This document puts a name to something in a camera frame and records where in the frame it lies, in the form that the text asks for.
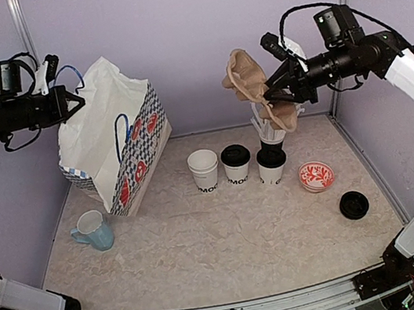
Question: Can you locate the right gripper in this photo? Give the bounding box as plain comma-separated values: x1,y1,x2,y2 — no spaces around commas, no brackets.
260,39,371,110

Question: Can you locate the brown cardboard cup carrier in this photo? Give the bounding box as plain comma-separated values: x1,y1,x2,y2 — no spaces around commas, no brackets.
222,49,298,133

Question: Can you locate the blue checkered paper bag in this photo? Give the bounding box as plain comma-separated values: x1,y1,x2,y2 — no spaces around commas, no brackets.
58,57,172,217

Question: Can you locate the black coffee cup lid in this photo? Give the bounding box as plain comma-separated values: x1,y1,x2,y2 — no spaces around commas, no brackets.
256,148,287,169
220,144,251,167

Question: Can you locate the white paper coffee cup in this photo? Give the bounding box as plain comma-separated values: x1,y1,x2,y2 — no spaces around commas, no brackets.
224,163,249,186
259,165,284,186

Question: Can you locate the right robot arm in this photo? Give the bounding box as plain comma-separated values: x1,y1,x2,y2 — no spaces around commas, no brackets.
260,2,414,298

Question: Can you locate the bundle of wrapped white straws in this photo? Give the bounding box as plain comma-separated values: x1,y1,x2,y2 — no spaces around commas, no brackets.
250,103,305,140

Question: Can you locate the black cup holding straws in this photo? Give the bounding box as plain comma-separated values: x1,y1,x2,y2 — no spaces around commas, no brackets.
260,137,285,151

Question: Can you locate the red floral bowl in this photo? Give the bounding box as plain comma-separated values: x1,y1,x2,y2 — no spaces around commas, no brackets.
298,161,336,193

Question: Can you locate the stack of white paper cups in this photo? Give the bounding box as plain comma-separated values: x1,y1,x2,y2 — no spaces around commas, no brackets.
187,149,219,193

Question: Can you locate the blue ceramic mug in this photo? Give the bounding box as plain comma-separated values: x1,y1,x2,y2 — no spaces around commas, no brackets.
70,210,114,251

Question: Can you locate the stack of black lids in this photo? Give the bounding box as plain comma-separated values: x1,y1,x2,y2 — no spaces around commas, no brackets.
339,191,370,221

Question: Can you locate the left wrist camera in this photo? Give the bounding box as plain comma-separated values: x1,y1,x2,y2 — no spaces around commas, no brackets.
32,54,59,96

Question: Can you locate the left aluminium corner post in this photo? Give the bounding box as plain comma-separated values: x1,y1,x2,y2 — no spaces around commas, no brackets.
6,0,38,60

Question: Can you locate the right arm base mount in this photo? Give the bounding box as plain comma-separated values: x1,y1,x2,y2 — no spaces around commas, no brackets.
352,264,414,300

